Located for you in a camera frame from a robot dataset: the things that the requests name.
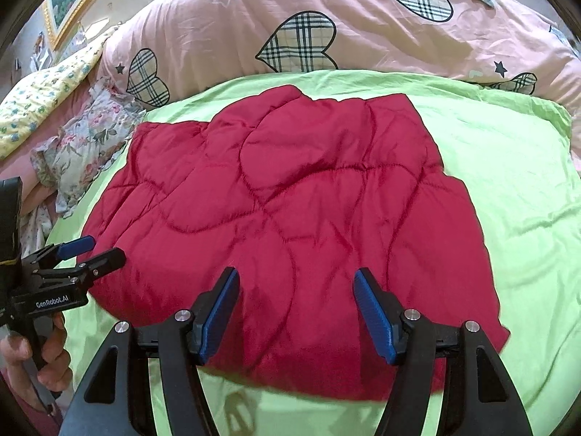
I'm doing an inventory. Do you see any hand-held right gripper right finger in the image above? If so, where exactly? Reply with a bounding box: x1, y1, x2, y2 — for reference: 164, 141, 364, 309
354, 268, 534, 436

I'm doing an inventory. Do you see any person's left forearm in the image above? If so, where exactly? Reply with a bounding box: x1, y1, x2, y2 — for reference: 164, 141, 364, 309
0, 366, 62, 436

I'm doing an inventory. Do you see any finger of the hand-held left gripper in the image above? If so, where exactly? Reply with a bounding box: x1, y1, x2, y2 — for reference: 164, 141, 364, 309
25, 235, 97, 274
34, 247, 127, 286

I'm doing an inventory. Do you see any person's left hand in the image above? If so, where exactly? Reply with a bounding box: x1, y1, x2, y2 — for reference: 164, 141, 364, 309
0, 322, 73, 393

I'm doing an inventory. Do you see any red puffer jacket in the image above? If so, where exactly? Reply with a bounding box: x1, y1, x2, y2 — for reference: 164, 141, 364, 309
82, 85, 510, 393

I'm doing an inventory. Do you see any floral ruffled pillow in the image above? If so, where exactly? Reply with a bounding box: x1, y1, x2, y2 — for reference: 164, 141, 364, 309
20, 75, 146, 255

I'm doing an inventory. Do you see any pink quilt with plaid hearts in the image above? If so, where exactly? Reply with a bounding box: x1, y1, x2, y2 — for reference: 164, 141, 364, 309
97, 0, 581, 110

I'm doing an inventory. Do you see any yellow floral pillow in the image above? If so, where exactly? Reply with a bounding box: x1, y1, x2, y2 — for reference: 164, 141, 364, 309
0, 23, 123, 162

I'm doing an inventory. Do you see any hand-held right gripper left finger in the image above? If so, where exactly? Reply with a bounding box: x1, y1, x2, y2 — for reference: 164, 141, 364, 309
59, 267, 240, 436

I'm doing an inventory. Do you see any light green bed sheet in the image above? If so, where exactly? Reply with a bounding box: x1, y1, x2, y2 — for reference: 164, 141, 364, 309
45, 70, 581, 436

